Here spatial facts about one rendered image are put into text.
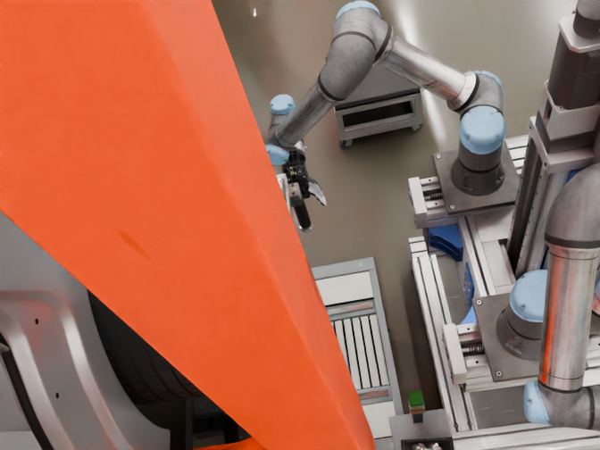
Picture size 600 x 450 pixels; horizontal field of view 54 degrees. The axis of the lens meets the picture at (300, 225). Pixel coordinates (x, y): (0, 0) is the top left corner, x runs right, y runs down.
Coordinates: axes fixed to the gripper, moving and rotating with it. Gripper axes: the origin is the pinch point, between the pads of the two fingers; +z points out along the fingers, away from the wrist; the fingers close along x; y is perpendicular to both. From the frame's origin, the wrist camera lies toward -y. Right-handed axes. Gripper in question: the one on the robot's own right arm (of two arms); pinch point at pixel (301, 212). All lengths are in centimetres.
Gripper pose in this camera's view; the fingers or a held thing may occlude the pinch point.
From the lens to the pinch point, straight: 176.1
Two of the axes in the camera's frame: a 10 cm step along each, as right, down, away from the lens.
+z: 1.0, 8.3, -5.5
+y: -1.9, -5.3, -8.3
